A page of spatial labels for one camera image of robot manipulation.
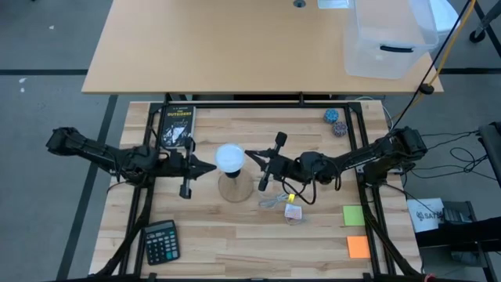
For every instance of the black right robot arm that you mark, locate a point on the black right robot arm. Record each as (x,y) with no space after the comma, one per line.
(352,156)

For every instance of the white paper sheet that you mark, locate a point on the white paper sheet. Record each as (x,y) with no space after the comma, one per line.
(332,4)

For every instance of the orange sticky note pad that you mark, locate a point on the orange sticky note pad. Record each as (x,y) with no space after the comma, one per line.
(358,247)

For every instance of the black desk calculator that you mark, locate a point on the black desk calculator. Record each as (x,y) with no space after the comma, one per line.
(161,243)

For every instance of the black equipment stand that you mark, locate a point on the black equipment stand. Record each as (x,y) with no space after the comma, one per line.
(458,235)

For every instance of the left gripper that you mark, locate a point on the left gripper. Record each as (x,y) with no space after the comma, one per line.
(176,164)

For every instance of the black aluminium table frame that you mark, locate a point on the black aluminium table frame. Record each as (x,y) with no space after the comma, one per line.
(254,105)

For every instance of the white flood lightbulb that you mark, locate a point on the white flood lightbulb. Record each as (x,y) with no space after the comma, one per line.
(229,157)

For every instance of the green sticky note pad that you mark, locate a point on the green sticky note pad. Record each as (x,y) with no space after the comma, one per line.
(354,215)

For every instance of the black paperback book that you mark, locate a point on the black paperback book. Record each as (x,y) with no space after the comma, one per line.
(178,125)

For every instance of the black caster leg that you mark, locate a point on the black caster leg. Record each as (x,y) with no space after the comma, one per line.
(477,36)

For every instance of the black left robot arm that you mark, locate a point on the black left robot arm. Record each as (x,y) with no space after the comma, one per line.
(90,150)

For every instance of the clear plastic storage bin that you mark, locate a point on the clear plastic storage bin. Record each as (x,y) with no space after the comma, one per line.
(387,39)

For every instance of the blue patterned roll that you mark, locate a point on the blue patterned roll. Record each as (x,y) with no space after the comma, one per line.
(331,116)

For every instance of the white printed box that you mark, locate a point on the white printed box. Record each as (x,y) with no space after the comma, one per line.
(424,215)

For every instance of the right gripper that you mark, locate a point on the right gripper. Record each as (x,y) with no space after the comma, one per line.
(283,166)

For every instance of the light wooden desk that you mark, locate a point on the light wooden desk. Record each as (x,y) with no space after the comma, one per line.
(215,47)

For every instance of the wooden base table lamp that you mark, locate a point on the wooden base table lamp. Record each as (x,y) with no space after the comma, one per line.
(236,190)

